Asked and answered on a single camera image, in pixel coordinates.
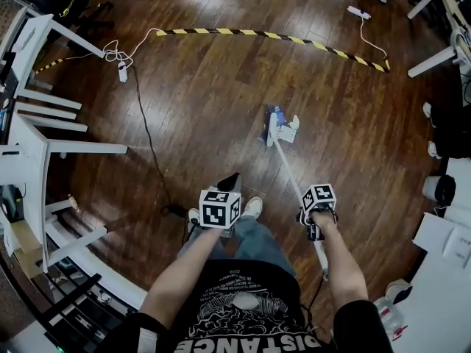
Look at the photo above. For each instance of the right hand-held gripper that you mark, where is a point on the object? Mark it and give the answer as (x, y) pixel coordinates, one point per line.
(320, 195)

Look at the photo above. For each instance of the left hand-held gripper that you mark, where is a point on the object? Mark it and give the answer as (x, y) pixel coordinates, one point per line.
(215, 212)

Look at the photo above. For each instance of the white broom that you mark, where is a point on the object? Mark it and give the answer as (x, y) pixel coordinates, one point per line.
(291, 173)

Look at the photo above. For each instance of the white paper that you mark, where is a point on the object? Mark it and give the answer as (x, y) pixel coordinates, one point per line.
(293, 120)
(287, 134)

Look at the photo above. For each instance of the blue packet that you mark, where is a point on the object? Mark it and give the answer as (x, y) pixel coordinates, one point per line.
(279, 113)

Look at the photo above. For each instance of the person's left forearm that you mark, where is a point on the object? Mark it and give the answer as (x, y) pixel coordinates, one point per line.
(180, 270)

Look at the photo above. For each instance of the person's right forearm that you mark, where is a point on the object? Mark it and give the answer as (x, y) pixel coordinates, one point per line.
(342, 267)

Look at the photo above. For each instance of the person's white right shoe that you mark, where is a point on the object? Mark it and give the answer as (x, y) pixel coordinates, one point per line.
(252, 206)

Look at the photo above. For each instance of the person's white shoe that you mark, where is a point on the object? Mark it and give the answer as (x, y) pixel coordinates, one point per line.
(252, 206)
(194, 215)

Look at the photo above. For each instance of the person's white left shoe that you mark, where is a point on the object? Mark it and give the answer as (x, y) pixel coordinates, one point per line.
(194, 215)

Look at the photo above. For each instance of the blue jeans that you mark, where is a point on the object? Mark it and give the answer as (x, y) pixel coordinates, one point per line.
(261, 241)

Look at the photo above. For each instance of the black printed T-shirt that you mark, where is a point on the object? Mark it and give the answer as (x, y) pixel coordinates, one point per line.
(243, 307)

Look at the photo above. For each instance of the small white black bin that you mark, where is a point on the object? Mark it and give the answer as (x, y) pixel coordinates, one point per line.
(399, 292)

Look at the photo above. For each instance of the white bin black liner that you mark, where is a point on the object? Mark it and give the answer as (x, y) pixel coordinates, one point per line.
(445, 188)

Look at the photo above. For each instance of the small wooden object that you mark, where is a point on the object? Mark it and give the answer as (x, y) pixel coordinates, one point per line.
(73, 202)

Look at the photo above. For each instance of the pale wood top desk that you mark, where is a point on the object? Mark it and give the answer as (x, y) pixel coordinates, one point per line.
(434, 62)

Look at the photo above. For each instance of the white desk with crossbars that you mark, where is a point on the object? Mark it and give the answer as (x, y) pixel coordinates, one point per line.
(33, 160)

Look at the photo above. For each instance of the brown cardboard box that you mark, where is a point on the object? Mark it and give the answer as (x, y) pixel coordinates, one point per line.
(25, 241)

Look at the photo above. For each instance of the short yellow black floor strip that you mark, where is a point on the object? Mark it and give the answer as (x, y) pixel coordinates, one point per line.
(49, 66)

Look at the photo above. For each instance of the black electronic box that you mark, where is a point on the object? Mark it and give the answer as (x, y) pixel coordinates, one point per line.
(13, 204)

